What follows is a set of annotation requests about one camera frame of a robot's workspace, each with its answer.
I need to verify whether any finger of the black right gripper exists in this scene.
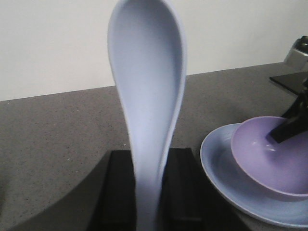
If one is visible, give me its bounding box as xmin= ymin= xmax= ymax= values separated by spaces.
xmin=271 ymin=81 xmax=308 ymax=143

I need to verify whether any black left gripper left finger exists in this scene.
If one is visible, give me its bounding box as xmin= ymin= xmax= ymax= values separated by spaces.
xmin=12 ymin=150 xmax=136 ymax=231

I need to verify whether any purple plastic bowl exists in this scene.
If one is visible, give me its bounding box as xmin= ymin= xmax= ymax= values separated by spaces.
xmin=231 ymin=116 xmax=308 ymax=201

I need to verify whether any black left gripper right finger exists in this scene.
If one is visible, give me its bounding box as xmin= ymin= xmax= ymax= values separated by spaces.
xmin=161 ymin=148 xmax=249 ymax=231

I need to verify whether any light blue plastic plate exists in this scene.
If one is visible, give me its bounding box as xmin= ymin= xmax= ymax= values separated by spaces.
xmin=200 ymin=123 xmax=308 ymax=230

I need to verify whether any black gas stove top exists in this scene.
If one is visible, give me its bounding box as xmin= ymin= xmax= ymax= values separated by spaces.
xmin=270 ymin=71 xmax=308 ymax=95

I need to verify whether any light blue plastic spoon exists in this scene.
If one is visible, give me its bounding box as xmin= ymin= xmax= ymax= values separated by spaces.
xmin=107 ymin=0 xmax=187 ymax=231

